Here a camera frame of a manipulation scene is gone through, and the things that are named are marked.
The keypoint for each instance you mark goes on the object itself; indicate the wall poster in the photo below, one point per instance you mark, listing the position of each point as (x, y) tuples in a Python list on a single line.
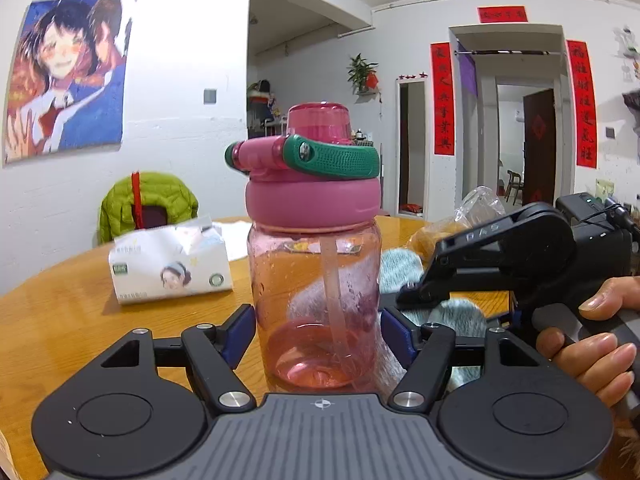
[(65, 80)]

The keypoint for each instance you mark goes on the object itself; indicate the dark red chair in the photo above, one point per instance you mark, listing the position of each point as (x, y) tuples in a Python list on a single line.
[(156, 216)]

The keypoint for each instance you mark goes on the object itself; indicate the potted green plant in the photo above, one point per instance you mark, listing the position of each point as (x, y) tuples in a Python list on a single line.
[(360, 72)]

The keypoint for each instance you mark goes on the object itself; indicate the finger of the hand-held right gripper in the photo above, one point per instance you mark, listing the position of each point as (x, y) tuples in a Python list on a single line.
[(465, 260)]

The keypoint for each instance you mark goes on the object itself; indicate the white paper sheet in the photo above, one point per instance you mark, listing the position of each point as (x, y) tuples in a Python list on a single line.
[(235, 235)]

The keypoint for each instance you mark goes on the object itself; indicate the clear plastic bag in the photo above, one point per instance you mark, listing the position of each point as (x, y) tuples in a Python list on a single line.
[(477, 205)]

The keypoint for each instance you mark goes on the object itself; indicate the red paper couplet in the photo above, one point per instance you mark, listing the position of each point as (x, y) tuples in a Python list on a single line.
[(442, 100), (582, 105)]

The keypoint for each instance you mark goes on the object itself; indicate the dark brown door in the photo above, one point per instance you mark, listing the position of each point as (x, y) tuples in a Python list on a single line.
[(540, 150)]

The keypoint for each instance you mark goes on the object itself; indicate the white tissue pack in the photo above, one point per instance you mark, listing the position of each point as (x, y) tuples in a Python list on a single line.
[(150, 272)]

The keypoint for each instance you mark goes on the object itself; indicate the pink water bottle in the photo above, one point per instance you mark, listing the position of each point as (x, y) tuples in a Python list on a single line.
[(310, 260)]

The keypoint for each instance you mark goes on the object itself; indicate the grey wall switch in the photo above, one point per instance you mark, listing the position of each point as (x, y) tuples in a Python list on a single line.
[(210, 96)]

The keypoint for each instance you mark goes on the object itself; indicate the person's right hand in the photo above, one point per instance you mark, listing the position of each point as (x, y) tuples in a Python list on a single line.
[(600, 355)]

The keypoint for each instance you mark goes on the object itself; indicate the red paper ornament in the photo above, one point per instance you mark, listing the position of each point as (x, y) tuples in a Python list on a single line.
[(372, 80)]

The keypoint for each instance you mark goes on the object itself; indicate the red paper banner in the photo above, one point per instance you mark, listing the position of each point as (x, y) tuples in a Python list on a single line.
[(502, 14)]

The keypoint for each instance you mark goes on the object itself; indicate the green puffer jacket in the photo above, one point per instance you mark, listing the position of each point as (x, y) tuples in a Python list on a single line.
[(120, 205)]

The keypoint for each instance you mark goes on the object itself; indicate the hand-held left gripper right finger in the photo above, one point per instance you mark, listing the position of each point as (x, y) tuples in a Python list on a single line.
[(395, 331)]

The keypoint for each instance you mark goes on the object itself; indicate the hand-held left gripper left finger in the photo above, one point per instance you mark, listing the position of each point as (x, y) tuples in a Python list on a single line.
[(241, 331)]

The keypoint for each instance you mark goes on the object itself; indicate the light blue striped towel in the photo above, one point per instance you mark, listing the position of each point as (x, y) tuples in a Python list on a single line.
[(400, 270)]

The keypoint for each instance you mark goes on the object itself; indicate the wooden chair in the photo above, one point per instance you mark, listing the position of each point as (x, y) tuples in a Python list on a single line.
[(515, 185)]

